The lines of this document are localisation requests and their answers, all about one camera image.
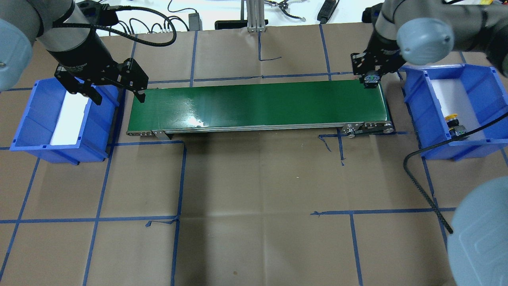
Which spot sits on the blue plastic bin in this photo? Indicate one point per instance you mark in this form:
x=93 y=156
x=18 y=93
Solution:
x=39 y=119
x=488 y=97

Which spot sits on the red push button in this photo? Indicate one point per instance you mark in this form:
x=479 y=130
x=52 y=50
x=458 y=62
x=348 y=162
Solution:
x=371 y=79

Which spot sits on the left blue plastic bin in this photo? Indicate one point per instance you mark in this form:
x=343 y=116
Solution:
x=39 y=119

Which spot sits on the green conveyor belt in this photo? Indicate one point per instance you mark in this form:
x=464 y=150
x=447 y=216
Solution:
x=343 y=104

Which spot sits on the right blue plastic bin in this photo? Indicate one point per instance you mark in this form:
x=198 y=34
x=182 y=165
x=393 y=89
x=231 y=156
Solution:
x=488 y=97

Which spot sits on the white foam pad bin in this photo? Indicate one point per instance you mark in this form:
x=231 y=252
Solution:
x=452 y=98
x=70 y=119

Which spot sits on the white foam pad right bin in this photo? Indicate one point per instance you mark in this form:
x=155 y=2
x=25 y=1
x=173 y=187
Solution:
x=452 y=98

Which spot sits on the white foam pad left bin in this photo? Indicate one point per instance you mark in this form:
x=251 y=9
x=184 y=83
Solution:
x=70 y=119

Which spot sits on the aluminium frame post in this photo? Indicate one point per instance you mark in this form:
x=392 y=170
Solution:
x=255 y=16

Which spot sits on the yellow push button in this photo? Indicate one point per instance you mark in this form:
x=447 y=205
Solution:
x=455 y=128

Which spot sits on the black power adapter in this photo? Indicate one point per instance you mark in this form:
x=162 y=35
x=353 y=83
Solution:
x=195 y=22

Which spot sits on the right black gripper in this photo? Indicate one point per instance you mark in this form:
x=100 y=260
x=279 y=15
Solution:
x=383 y=53

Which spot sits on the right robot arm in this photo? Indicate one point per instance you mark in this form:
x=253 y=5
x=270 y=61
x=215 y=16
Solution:
x=453 y=56

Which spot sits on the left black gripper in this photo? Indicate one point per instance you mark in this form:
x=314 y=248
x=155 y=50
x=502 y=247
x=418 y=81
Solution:
x=88 y=55

